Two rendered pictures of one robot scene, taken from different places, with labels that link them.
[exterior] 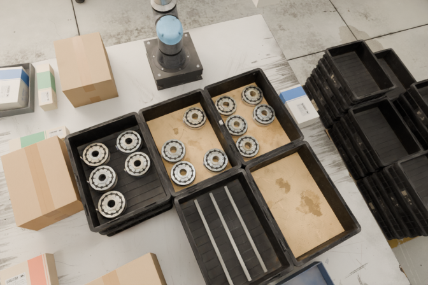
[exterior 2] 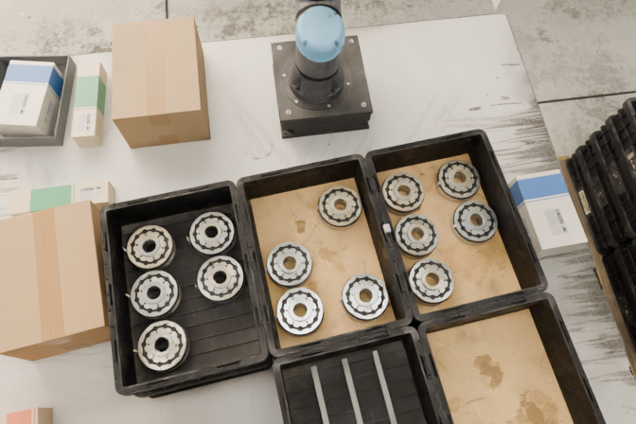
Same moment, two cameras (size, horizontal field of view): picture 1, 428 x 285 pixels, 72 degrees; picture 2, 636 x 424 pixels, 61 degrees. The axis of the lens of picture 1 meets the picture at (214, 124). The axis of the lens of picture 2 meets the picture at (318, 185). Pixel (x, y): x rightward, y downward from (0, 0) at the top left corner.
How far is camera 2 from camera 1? 0.13 m
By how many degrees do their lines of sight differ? 7
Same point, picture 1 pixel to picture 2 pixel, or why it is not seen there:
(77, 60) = (147, 64)
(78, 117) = (133, 167)
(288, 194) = (495, 390)
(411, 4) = not seen: outside the picture
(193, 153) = (325, 275)
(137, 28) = (270, 4)
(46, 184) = (57, 287)
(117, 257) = not seen: outside the picture
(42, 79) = (85, 90)
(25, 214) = (14, 333)
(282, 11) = (551, 4)
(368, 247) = not seen: outside the picture
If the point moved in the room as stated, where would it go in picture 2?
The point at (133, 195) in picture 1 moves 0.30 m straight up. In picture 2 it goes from (203, 335) to (173, 309)
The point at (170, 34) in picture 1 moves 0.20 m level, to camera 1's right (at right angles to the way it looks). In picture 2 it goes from (319, 43) to (401, 69)
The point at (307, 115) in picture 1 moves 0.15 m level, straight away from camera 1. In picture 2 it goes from (562, 236) to (602, 201)
